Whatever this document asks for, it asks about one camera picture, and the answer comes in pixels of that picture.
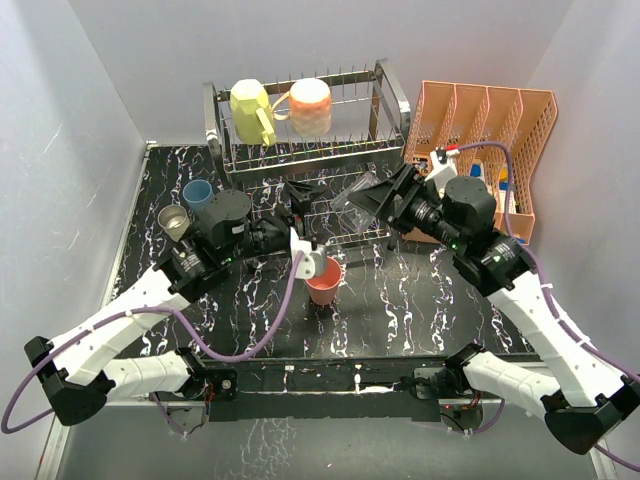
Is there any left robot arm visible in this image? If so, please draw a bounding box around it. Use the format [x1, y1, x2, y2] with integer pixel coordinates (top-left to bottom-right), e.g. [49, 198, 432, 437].
[24, 179, 328, 426]

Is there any pink and cream mug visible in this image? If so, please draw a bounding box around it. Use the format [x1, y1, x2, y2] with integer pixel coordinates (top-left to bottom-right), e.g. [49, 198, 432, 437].
[272, 78, 332, 139]

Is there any aluminium frame rail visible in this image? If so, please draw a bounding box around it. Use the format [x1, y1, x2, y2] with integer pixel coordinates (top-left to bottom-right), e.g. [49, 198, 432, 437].
[34, 362, 619, 480]

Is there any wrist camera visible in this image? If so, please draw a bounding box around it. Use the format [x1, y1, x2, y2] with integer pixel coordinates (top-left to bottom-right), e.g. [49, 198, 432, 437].
[289, 227, 328, 280]
[427, 145, 460, 194]

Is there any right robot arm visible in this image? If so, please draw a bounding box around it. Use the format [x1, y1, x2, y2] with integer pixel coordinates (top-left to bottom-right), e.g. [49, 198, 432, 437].
[348, 164, 639, 455]

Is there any yellow-green faceted mug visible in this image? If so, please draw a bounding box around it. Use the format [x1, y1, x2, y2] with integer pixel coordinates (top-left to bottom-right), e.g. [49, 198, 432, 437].
[230, 79, 276, 147]

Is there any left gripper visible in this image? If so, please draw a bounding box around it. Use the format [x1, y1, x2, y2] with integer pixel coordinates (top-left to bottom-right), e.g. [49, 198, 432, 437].
[221, 182, 331, 263]

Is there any blue white box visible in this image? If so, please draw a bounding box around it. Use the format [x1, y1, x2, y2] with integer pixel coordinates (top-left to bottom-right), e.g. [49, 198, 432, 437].
[498, 167, 518, 214]

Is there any metal two-tier dish rack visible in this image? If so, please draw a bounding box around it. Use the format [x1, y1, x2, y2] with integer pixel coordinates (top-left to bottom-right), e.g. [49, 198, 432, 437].
[203, 59, 411, 250]

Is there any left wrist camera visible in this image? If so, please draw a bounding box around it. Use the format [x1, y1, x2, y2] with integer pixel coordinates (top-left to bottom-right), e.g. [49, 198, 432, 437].
[289, 227, 328, 280]

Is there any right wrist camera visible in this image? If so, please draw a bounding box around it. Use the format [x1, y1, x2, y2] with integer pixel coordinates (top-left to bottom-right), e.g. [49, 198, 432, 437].
[427, 145, 460, 194]

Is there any purple cable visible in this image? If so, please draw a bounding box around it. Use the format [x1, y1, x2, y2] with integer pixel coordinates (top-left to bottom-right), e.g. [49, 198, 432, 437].
[0, 249, 306, 441]
[444, 141, 640, 474]

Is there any orange plastic file organizer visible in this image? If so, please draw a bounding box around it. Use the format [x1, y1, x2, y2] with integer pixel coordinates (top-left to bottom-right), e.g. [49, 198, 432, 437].
[405, 80, 558, 245]

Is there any white green box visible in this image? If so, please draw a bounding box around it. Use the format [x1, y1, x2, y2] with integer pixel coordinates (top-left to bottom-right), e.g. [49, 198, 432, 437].
[470, 163, 485, 180]

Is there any clear glass cup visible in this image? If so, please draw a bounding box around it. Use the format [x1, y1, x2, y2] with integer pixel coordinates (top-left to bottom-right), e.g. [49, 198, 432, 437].
[330, 172, 379, 234]

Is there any blue plastic cup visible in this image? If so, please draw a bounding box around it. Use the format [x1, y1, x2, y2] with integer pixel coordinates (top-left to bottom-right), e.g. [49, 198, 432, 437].
[182, 179, 214, 217]

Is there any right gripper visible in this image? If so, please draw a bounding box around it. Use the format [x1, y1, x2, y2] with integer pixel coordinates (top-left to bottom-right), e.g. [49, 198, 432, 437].
[349, 164, 465, 253]

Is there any cream and brown cup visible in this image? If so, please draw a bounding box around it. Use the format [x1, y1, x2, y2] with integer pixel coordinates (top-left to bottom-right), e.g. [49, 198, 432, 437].
[157, 204, 191, 242]

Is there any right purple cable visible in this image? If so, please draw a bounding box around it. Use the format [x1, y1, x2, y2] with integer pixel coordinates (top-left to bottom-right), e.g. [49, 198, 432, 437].
[444, 141, 640, 474]

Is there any pink plastic cup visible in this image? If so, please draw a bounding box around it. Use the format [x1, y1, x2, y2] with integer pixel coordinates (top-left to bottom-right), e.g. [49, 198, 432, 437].
[305, 257, 343, 306]

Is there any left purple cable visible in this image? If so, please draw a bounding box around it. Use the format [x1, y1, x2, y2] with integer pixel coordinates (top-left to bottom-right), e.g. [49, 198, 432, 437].
[0, 249, 306, 441]

